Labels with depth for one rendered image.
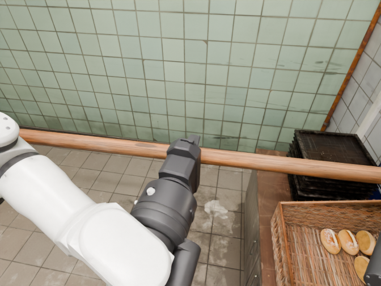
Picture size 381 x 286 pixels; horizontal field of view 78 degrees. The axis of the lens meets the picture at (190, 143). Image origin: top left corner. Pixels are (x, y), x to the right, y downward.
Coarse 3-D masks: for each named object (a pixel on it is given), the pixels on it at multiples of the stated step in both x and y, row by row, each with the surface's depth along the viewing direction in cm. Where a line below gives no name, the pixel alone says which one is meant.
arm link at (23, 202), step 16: (16, 144) 31; (0, 160) 29; (16, 160) 30; (32, 160) 31; (48, 160) 33; (0, 176) 30; (16, 176) 29; (32, 176) 29; (48, 176) 30; (64, 176) 32; (0, 192) 30; (16, 192) 29; (32, 192) 29; (48, 192) 29; (64, 192) 30; (80, 192) 31; (16, 208) 29; (32, 208) 28; (48, 208) 28; (64, 208) 28; (80, 208) 29; (48, 224) 28
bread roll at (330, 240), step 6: (324, 234) 92; (330, 234) 91; (336, 234) 91; (324, 240) 91; (330, 240) 90; (336, 240) 89; (324, 246) 91; (330, 246) 89; (336, 246) 88; (330, 252) 89; (336, 252) 88
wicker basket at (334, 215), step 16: (288, 208) 93; (304, 208) 91; (320, 208) 90; (336, 208) 88; (352, 208) 87; (368, 208) 85; (272, 224) 98; (288, 224) 99; (304, 224) 98; (320, 224) 96; (336, 224) 95; (352, 224) 93; (368, 224) 91; (272, 240) 95; (288, 240) 94; (304, 240) 95; (320, 240) 95; (288, 256) 76; (304, 256) 90; (320, 256) 90; (336, 256) 90; (352, 256) 90; (368, 256) 90; (288, 272) 73; (304, 272) 85; (320, 272) 86; (336, 272) 85; (352, 272) 86
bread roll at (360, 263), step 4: (360, 256) 85; (364, 256) 85; (356, 260) 85; (360, 260) 84; (364, 260) 83; (368, 260) 83; (356, 264) 85; (360, 264) 84; (364, 264) 83; (356, 268) 84; (360, 268) 83; (364, 268) 82; (360, 272) 83; (364, 272) 82; (360, 276) 82
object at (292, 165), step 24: (48, 144) 48; (72, 144) 46; (96, 144) 46; (120, 144) 45; (144, 144) 45; (240, 168) 44; (264, 168) 42; (288, 168) 41; (312, 168) 41; (336, 168) 40; (360, 168) 40
